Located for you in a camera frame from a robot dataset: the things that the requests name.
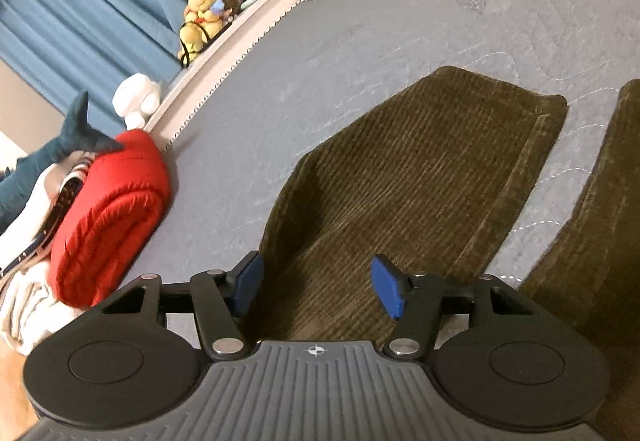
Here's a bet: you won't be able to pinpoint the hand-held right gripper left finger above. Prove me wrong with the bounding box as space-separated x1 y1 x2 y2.
101 251 266 362

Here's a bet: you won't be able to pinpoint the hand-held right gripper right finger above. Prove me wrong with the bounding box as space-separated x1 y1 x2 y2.
370 255 545 362

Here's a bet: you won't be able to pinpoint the olive corduroy pants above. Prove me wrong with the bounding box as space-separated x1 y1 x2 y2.
252 65 640 372

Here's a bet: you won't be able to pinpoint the red quilt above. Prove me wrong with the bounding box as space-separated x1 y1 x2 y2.
50 128 173 310

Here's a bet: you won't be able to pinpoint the white windowsill shelf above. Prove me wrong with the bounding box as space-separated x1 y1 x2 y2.
142 0 321 154

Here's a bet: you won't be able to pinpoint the white plush toy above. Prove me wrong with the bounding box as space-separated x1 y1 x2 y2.
112 73 164 130

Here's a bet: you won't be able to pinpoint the white folded blanket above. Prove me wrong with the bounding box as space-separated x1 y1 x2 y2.
0 266 81 357

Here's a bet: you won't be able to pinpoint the blue shark plush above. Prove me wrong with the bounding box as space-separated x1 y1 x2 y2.
0 91 126 232

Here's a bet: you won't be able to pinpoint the white pillow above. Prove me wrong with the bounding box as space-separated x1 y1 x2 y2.
0 166 69 267

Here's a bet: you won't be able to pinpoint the yellow bear plush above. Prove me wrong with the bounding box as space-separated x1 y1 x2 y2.
177 0 229 68

